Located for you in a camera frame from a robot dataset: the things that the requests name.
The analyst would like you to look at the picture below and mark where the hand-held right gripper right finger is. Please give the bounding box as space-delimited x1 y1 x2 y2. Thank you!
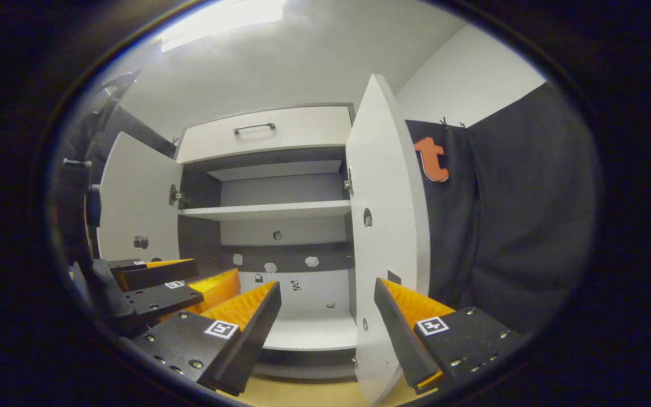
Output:
374 278 524 395

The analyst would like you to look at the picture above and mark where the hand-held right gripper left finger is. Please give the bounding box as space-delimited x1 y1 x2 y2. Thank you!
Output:
132 281 283 397

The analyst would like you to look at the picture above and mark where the grey cabinet door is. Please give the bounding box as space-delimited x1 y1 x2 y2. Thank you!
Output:
97 131 185 263
345 73 432 406

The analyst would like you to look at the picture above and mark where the grey double-door shoe cabinet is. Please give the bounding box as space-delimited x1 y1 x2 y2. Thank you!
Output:
176 103 360 380

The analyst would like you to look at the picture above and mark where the grey cabinet shelf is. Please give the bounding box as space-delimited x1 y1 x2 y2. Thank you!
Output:
179 200 353 222

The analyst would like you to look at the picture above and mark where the grey cabinet drawer front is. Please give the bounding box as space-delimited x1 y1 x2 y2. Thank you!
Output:
176 105 354 164

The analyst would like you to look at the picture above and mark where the black backdrop cloth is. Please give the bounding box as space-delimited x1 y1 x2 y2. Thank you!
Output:
405 82 600 334
91 105 180 159

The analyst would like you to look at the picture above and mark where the ceiling light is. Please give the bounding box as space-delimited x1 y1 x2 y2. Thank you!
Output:
159 0 287 53

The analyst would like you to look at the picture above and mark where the dark metal drawer handle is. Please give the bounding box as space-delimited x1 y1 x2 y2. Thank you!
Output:
233 122 277 136

